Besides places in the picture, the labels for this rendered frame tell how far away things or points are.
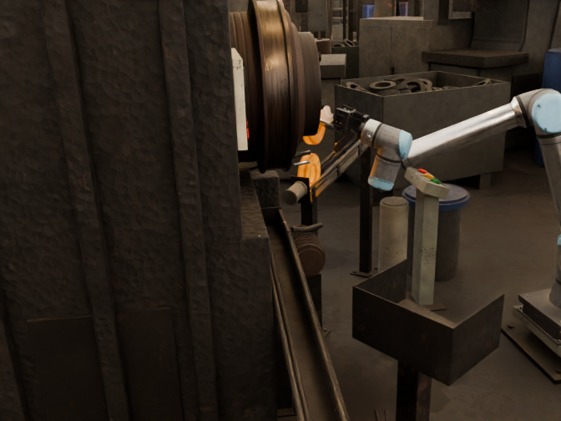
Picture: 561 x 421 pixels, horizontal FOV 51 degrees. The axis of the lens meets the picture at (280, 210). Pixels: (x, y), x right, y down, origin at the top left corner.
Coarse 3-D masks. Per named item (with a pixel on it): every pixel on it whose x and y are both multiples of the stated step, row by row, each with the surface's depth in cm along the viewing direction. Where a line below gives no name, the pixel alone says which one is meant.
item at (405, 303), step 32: (352, 288) 135; (384, 288) 143; (352, 320) 138; (384, 320) 130; (416, 320) 123; (448, 320) 142; (480, 320) 124; (384, 352) 132; (416, 352) 125; (448, 352) 118; (480, 352) 127; (416, 384) 138; (448, 384) 121; (416, 416) 141
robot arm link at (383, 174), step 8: (376, 160) 206; (384, 160) 203; (392, 160) 202; (400, 160) 204; (376, 168) 206; (384, 168) 204; (392, 168) 204; (376, 176) 206; (384, 176) 205; (392, 176) 205; (376, 184) 207; (384, 184) 206; (392, 184) 207
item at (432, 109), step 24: (432, 72) 466; (336, 96) 419; (360, 96) 388; (384, 96) 364; (408, 96) 371; (432, 96) 378; (456, 96) 385; (480, 96) 392; (504, 96) 400; (384, 120) 369; (408, 120) 376; (432, 120) 383; (456, 120) 391; (480, 144) 405; (504, 144) 413; (360, 168) 404; (432, 168) 395; (456, 168) 403; (480, 168) 411; (384, 192) 400
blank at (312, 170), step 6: (306, 156) 220; (312, 156) 221; (312, 162) 222; (318, 162) 227; (300, 168) 218; (306, 168) 217; (312, 168) 226; (318, 168) 228; (300, 174) 218; (306, 174) 218; (312, 174) 227; (318, 174) 229; (312, 180) 226
